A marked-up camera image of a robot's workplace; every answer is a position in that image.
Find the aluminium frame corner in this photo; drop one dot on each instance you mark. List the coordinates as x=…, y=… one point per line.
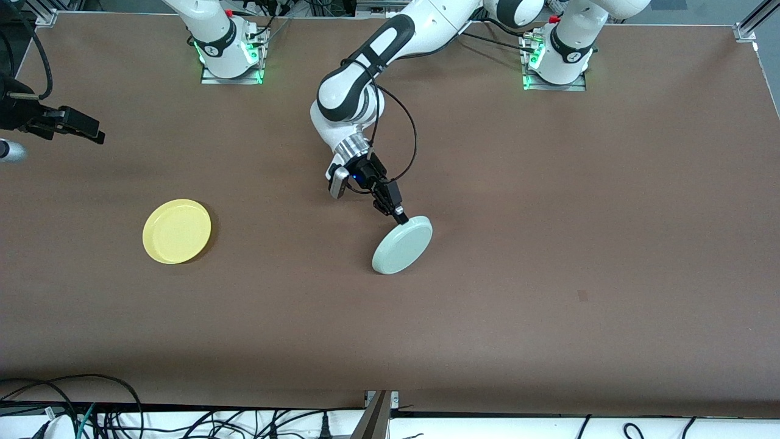
x=752, y=24
x=44, y=15

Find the small metal bracket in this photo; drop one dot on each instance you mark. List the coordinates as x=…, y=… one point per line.
x=395, y=399

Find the grey power strip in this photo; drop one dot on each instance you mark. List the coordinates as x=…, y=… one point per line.
x=378, y=7

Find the black power plug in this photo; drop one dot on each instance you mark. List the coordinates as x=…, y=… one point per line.
x=326, y=428

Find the light green plate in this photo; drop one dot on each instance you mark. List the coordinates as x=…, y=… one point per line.
x=402, y=247

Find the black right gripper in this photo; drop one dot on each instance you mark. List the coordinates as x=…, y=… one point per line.
x=18, y=112

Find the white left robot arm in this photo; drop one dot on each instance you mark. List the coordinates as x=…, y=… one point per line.
x=347, y=97

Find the yellow plate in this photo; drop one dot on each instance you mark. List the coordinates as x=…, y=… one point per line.
x=177, y=231

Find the aluminium profile beam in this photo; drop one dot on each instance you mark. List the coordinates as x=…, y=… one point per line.
x=373, y=421

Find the brown table cover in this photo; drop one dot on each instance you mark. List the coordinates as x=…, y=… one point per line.
x=390, y=335

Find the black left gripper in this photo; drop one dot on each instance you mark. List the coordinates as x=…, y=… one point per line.
x=365, y=172

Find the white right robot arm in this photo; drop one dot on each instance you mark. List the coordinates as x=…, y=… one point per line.
x=219, y=55

